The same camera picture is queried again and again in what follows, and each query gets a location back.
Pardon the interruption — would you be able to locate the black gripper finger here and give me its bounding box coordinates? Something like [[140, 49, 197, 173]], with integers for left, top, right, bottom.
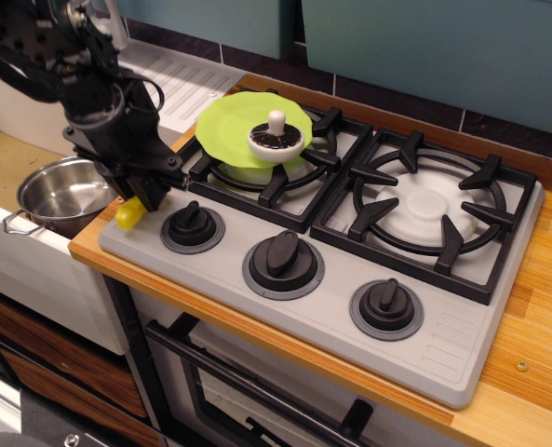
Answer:
[[133, 176, 169, 211], [94, 161, 135, 198]]

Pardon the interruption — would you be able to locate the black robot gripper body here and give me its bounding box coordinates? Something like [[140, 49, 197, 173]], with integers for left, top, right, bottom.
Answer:
[[61, 78, 190, 191]]

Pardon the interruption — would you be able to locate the white toy mushroom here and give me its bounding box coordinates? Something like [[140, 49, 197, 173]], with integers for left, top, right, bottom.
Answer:
[[247, 110, 305, 164]]

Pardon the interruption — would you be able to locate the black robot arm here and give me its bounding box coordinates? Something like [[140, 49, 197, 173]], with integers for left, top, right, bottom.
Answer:
[[0, 1, 190, 211]]

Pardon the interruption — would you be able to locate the stainless steel pot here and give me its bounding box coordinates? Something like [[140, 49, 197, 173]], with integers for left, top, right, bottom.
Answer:
[[2, 156, 117, 239]]

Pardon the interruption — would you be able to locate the green plastic plate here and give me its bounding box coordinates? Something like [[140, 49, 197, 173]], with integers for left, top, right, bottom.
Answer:
[[195, 91, 313, 169]]

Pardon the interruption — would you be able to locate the white toy sink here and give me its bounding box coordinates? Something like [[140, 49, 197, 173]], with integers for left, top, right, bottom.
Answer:
[[0, 9, 248, 357]]

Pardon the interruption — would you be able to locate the black left stove knob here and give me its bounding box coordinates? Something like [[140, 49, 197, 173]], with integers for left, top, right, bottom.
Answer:
[[160, 200, 225, 255]]

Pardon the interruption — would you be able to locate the black stove knob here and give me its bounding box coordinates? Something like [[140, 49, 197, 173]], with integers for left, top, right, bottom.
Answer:
[[349, 278, 424, 342], [242, 230, 325, 301], [160, 200, 225, 255]]

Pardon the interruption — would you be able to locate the grey toy faucet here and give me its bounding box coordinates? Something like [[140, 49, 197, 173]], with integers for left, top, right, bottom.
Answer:
[[86, 0, 129, 51]]

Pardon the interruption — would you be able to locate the black left burner grate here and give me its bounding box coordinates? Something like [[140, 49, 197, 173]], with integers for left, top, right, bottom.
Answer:
[[168, 102, 372, 233]]

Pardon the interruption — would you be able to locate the black burner grate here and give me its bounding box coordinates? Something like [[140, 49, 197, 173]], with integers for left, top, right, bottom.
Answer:
[[168, 102, 372, 233], [311, 129, 544, 305]]

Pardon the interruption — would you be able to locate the black middle stove knob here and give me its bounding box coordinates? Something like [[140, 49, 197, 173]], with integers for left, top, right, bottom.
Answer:
[[242, 230, 325, 301]]

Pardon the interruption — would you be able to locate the wooden drawer front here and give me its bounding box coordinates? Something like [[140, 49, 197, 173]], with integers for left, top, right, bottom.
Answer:
[[0, 293, 162, 446]]

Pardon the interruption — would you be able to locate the black right stove knob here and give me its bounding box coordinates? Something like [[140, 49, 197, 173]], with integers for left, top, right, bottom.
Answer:
[[349, 278, 424, 342]]

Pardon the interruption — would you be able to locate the black right burner grate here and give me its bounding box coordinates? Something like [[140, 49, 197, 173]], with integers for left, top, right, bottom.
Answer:
[[311, 129, 544, 305]]

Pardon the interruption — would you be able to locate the grey toy stove top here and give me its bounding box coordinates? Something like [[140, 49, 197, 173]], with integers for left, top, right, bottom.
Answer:
[[97, 88, 545, 411]]

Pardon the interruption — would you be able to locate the black oven door handle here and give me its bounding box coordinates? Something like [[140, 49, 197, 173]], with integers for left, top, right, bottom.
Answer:
[[144, 318, 372, 446]]

